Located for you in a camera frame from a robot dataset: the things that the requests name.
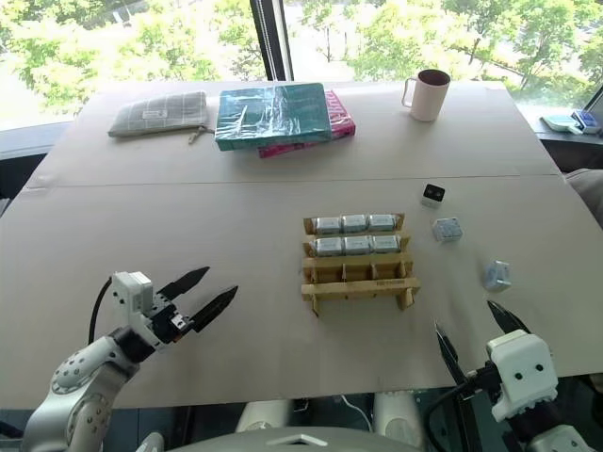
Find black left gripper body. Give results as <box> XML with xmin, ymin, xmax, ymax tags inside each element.
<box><xmin>142</xmin><ymin>289</ymin><xmax>196</xmax><ymax>352</ymax></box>

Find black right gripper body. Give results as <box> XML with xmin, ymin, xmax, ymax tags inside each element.
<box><xmin>463</xmin><ymin>359</ymin><xmax>501</xmax><ymax>402</ymax></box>

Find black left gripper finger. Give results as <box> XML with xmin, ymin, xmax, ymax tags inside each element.
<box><xmin>187</xmin><ymin>284</ymin><xmax>239</xmax><ymax>333</ymax></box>
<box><xmin>157</xmin><ymin>266</ymin><xmax>211</xmax><ymax>300</ymax></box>

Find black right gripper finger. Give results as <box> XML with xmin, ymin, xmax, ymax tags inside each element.
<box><xmin>433</xmin><ymin>321</ymin><xmax>468</xmax><ymax>388</ymax></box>
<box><xmin>486</xmin><ymin>299</ymin><xmax>533</xmax><ymax>338</ymax></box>

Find wooden slotted rack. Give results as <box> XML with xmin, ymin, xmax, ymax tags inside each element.
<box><xmin>301</xmin><ymin>212</ymin><xmax>422</xmax><ymax>316</ymax></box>

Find light teal book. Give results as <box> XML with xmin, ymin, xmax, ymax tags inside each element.
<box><xmin>540</xmin><ymin>113</ymin><xmax>584</xmax><ymax>137</ymax></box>

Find blue and white box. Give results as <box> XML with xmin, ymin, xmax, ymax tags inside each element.
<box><xmin>570</xmin><ymin>108</ymin><xmax>603</xmax><ymax>134</ymax></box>

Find white rounded robot part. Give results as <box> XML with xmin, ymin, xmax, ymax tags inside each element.
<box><xmin>373</xmin><ymin>390</ymin><xmax>424</xmax><ymax>447</ymax></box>
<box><xmin>235</xmin><ymin>399</ymin><xmax>291</xmax><ymax>435</ymax></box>

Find silver robot torso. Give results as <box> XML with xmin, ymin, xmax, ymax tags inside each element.
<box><xmin>135</xmin><ymin>425</ymin><xmax>426</xmax><ymax>452</ymax></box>

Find beige cushion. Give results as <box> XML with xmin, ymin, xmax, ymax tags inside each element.
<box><xmin>563</xmin><ymin>168</ymin><xmax>603</xmax><ymax>219</ymax></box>

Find grey checked fabric pouch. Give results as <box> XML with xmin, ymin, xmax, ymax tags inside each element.
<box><xmin>107</xmin><ymin>89</ymin><xmax>209</xmax><ymax>145</ymax></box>

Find teal wrapped book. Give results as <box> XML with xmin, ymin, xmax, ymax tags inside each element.
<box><xmin>214</xmin><ymin>82</ymin><xmax>334</xmax><ymax>153</ymax></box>

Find pink book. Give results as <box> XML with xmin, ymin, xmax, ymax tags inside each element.
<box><xmin>256</xmin><ymin>89</ymin><xmax>356</xmax><ymax>160</ymax></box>

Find cream mug with maroon interior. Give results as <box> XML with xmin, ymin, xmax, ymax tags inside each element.
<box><xmin>400</xmin><ymin>68</ymin><xmax>451</xmax><ymax>123</ymax></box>

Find light blue cube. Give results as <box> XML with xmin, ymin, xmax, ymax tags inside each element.
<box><xmin>481</xmin><ymin>259</ymin><xmax>513</xmax><ymax>294</ymax></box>
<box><xmin>432</xmin><ymin>216</ymin><xmax>464</xmax><ymax>244</ymax></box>

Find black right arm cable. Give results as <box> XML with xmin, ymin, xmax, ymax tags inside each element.
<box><xmin>425</xmin><ymin>375</ymin><xmax>478</xmax><ymax>451</ymax></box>

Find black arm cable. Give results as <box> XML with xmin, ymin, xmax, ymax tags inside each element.
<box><xmin>88</xmin><ymin>276</ymin><xmax>115</xmax><ymax>345</ymax></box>
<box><xmin>425</xmin><ymin>375</ymin><xmax>478</xmax><ymax>451</ymax></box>

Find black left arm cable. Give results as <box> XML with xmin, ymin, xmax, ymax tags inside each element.
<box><xmin>88</xmin><ymin>276</ymin><xmax>115</xmax><ymax>345</ymax></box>

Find thin white cable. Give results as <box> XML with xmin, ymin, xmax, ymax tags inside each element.
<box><xmin>338</xmin><ymin>394</ymin><xmax>374</xmax><ymax>429</ymax></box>

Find black and white cube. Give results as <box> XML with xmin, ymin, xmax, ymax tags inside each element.
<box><xmin>419</xmin><ymin>183</ymin><xmax>448</xmax><ymax>210</ymax></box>

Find black window frame post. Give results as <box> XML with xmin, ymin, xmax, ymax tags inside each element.
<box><xmin>249</xmin><ymin>0</ymin><xmax>295</xmax><ymax>83</ymax></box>

